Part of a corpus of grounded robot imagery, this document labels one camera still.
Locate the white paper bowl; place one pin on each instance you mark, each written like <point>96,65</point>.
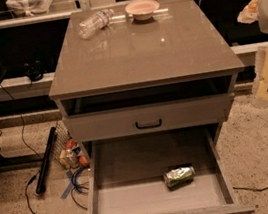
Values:
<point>142,9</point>

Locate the clear plastic water bottle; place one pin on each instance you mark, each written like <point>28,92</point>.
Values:
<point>95,22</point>

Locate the black drawer handle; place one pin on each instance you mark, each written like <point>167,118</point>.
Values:
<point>153,124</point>

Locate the white plastic bag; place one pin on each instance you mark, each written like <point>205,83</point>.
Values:
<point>28,7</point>

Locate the black bar on floor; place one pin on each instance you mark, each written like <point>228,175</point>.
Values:
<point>41,185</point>

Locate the grey drawer cabinet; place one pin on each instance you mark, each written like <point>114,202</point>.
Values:
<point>177,55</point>

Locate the open middle drawer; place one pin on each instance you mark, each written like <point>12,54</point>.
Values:
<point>127,176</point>

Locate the black headphones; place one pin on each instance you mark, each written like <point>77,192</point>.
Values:
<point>34,72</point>

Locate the wire mesh basket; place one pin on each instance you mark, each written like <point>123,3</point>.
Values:
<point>66,152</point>

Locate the blue tape strip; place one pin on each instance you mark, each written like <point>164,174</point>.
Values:
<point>69,187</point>

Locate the closed top drawer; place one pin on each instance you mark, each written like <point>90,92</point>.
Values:
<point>174,114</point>

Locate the green crushed soda can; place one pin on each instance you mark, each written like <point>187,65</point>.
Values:
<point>178,176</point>

